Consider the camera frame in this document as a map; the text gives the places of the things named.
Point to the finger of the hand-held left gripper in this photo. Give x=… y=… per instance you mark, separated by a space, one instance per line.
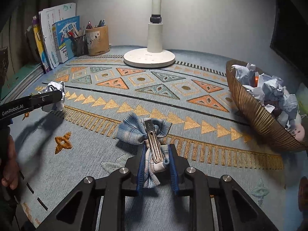
x=48 y=98

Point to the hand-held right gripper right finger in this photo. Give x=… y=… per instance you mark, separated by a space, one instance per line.
x=173 y=170

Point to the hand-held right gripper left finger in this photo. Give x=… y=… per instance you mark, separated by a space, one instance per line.
x=140 y=173

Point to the white paper ball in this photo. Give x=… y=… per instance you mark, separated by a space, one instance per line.
x=56 y=87

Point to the blue plaid bow hair clip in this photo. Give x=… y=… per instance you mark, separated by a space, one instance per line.
x=154 y=134

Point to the brown ribbed glass bowl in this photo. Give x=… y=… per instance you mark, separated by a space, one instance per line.
x=259 y=125

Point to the pile of papers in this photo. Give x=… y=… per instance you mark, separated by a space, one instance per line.
x=274 y=89

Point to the person's left hand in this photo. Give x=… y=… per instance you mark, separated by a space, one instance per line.
x=10 y=173

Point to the stack of flat books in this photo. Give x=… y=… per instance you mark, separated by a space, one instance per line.
x=24 y=74

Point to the light blue small booklet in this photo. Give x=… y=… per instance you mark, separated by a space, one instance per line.
x=69 y=53

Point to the grey standing book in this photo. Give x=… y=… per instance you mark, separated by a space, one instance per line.
x=32 y=45

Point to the yellow and purple book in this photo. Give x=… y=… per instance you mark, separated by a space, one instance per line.
x=39 y=43

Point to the black mesh pen holder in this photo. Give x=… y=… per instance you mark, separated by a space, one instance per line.
x=80 y=47

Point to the bunch of coloured pencils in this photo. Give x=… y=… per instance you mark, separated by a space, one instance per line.
x=72 y=33

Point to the blue book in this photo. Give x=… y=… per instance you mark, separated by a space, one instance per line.
x=60 y=28

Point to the bamboo pen holder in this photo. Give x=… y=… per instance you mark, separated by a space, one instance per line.
x=98 y=43

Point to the row of upright books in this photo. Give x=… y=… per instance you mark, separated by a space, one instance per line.
x=48 y=19

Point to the bunch of dark pens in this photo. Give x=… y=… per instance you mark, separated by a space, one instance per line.
x=101 y=24

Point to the white desk lamp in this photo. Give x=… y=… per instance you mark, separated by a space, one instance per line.
x=149 y=57

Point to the green and white packet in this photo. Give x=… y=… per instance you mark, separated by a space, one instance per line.
x=303 y=101

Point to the black monitor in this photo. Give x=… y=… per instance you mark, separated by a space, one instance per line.
x=288 y=28

